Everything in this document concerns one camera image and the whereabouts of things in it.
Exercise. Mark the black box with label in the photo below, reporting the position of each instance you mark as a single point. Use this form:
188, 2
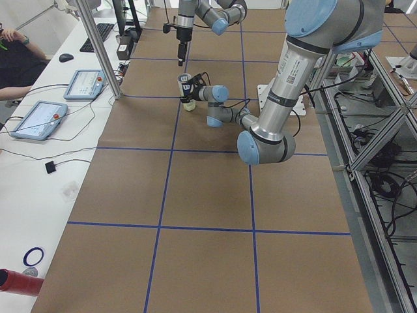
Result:
126, 45

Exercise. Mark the aluminium frame rack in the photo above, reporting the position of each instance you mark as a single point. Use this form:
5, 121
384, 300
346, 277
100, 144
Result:
368, 114

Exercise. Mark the small black square device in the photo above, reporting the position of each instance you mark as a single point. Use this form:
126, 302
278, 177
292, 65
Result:
50, 167

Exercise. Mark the near teach pendant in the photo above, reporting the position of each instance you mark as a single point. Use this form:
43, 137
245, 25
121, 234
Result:
41, 121

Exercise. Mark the black computer mouse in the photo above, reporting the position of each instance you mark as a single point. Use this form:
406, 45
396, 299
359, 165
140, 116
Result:
65, 57

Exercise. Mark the aluminium frame post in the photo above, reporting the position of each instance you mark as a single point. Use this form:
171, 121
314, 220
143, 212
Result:
98, 45

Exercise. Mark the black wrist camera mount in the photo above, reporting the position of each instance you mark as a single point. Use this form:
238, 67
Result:
202, 79

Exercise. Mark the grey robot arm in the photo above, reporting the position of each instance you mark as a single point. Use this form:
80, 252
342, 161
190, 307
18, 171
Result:
216, 20
314, 28

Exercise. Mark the black monitor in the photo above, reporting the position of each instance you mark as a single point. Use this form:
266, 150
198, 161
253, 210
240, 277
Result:
127, 20

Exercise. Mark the far teach pendant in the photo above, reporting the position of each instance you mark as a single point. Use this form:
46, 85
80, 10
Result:
85, 85

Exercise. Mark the seated person in black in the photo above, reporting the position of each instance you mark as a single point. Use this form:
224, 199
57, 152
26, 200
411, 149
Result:
22, 62

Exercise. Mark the white blue tennis ball can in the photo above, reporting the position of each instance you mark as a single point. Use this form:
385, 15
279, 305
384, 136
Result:
185, 89

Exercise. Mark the teach pendant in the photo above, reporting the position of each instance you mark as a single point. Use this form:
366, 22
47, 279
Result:
41, 121
85, 85

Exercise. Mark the red cylinder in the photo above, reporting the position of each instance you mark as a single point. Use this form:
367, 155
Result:
19, 283

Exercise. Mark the blue tape roll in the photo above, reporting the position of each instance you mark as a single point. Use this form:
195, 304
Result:
33, 256

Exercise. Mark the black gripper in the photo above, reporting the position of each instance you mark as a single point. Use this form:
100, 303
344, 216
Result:
195, 92
182, 34

